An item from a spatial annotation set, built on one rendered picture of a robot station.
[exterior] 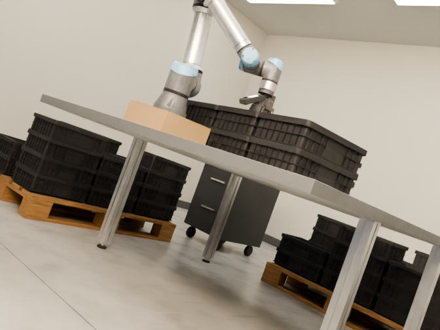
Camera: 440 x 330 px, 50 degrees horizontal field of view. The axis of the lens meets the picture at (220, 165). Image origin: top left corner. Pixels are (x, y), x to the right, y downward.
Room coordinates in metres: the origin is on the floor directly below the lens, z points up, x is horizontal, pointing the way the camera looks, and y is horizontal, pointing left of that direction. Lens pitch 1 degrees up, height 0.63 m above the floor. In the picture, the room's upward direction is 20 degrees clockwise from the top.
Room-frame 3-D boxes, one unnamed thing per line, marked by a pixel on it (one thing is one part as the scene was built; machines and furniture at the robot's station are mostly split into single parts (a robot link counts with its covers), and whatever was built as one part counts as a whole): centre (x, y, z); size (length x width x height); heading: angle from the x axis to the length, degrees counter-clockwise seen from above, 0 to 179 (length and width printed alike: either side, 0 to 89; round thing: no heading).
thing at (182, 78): (2.06, 0.29, 0.97); 0.13 x 0.12 x 0.14; 173
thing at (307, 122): (1.98, -0.32, 0.92); 0.40 x 0.30 x 0.02; 128
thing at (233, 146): (2.22, -0.14, 0.76); 0.40 x 0.30 x 0.12; 128
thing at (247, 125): (2.22, -0.14, 0.87); 0.40 x 0.30 x 0.11; 128
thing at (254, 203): (4.28, -0.23, 0.45); 0.62 x 0.45 x 0.90; 138
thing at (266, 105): (2.14, -0.09, 0.99); 0.09 x 0.08 x 0.12; 127
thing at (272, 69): (2.14, -0.08, 1.15); 0.09 x 0.08 x 0.11; 83
